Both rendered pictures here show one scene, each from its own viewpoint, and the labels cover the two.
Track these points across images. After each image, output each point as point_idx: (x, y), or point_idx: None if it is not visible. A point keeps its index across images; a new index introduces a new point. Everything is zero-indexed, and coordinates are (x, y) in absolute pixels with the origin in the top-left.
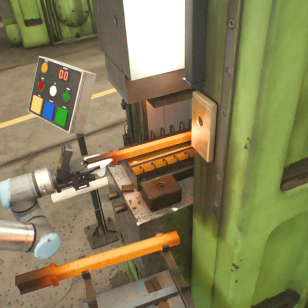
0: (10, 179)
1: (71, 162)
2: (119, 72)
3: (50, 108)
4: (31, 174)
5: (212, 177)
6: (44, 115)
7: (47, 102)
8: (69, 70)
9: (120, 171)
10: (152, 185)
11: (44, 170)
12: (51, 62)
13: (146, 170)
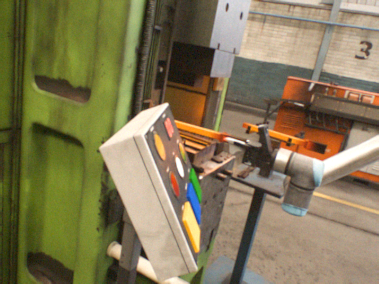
0: (312, 159)
1: (256, 145)
2: (230, 56)
3: (194, 195)
4: (294, 153)
5: (216, 101)
6: (199, 217)
7: (190, 193)
8: (166, 114)
9: (203, 167)
10: (214, 140)
11: (282, 149)
12: (155, 124)
13: (207, 139)
